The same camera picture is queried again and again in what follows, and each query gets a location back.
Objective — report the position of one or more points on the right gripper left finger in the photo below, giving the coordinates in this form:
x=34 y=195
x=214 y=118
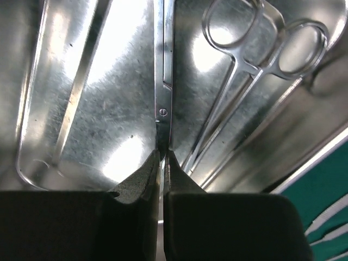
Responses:
x=118 y=224

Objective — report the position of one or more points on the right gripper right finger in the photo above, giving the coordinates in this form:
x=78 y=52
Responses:
x=220 y=226

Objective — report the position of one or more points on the dark green surgical cloth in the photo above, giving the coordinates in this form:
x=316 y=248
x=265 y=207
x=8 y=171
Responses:
x=316 y=191

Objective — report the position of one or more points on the steel instrument tray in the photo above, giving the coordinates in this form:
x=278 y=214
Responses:
x=77 y=93

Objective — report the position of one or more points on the steel surgical scissors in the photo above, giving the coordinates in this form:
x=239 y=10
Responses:
x=163 y=77

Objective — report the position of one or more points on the steel needle holder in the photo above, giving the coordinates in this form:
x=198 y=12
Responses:
x=236 y=50

